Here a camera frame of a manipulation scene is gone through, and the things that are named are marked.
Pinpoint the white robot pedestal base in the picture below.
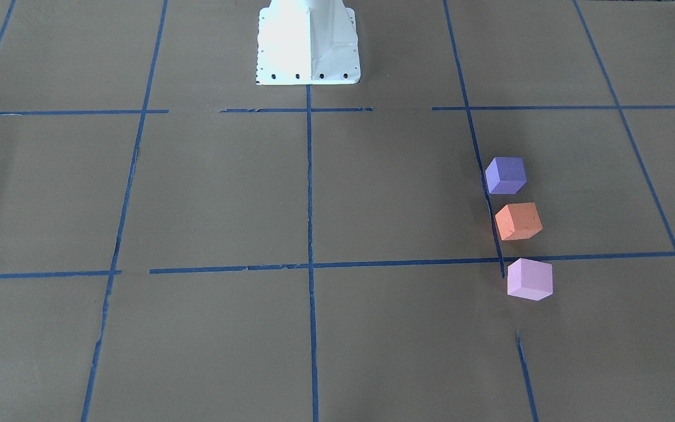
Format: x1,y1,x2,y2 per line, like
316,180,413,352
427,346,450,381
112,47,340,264
255,1,362,86

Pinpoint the dark purple foam cube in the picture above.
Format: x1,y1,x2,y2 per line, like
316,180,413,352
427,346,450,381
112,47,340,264
484,156,528,195

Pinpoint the orange foam cube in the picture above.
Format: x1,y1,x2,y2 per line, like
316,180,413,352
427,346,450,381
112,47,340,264
495,202,543,241

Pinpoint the light pink foam cube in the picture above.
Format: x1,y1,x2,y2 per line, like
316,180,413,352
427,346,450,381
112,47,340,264
506,258,554,300

